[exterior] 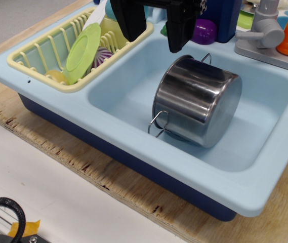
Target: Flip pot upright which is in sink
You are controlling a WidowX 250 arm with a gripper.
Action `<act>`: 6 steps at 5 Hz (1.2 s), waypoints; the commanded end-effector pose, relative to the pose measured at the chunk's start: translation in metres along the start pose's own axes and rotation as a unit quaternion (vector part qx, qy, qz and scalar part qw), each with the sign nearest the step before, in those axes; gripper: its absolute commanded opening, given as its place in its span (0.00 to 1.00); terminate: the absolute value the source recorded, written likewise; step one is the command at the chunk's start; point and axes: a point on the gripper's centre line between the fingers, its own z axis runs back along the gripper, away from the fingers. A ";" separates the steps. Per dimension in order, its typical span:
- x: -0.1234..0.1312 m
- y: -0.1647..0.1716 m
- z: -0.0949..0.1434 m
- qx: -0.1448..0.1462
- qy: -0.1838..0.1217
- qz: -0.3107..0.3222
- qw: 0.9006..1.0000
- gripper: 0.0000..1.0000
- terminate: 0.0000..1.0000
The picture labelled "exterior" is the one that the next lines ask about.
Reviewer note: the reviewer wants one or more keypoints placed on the purple white striped ball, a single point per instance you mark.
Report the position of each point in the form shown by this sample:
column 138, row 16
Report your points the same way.
column 101, row 54

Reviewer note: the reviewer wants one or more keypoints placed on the blue toy item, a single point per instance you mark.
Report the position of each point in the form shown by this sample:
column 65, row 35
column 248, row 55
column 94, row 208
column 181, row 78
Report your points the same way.
column 283, row 20

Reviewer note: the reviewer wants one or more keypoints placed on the green plastic plate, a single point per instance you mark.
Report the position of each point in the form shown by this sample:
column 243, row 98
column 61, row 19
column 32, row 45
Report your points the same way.
column 82, row 53

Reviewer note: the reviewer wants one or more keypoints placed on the white plastic utensil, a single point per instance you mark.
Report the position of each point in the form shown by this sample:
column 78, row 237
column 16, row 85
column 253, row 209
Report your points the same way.
column 97, row 15

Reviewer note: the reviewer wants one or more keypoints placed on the green toy plate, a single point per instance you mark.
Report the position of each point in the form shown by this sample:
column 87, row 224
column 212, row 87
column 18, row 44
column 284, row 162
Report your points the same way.
column 245, row 20

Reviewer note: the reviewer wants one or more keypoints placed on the yellow round toy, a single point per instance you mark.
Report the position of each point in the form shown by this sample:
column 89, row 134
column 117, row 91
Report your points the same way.
column 57, row 76

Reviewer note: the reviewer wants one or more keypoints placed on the dark blue box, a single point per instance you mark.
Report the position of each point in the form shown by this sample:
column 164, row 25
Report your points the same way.
column 224, row 13

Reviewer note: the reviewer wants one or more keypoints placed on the purple toy eggplant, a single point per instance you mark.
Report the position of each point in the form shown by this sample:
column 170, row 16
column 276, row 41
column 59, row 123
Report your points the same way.
column 205, row 32

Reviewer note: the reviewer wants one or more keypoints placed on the light blue toy sink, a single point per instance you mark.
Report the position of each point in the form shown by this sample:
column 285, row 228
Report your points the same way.
column 112, row 113

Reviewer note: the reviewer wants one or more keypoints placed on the wooden plywood board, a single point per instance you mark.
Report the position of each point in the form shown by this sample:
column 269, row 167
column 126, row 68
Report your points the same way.
column 80, row 194

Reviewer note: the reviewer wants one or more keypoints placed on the stainless steel pot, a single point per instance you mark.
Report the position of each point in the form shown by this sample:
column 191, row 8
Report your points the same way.
column 196, row 101

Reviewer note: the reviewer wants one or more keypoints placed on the grey toy faucet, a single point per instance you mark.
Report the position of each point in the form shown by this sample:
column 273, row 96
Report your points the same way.
column 265, row 35

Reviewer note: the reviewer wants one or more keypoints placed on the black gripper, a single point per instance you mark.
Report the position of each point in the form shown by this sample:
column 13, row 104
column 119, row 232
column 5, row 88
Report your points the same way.
column 181, row 18

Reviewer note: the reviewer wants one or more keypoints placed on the yellow dish rack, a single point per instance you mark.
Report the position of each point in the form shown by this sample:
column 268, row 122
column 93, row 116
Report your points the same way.
column 50, row 50

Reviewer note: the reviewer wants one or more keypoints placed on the yellow tape piece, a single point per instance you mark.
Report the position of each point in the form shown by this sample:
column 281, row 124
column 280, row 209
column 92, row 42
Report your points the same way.
column 31, row 228

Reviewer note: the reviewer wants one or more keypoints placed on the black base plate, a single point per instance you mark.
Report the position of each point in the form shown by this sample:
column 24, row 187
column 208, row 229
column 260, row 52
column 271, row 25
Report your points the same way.
column 27, row 239

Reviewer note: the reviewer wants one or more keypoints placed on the teal plastic cup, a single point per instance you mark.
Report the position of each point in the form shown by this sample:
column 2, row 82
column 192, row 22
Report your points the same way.
column 109, row 11

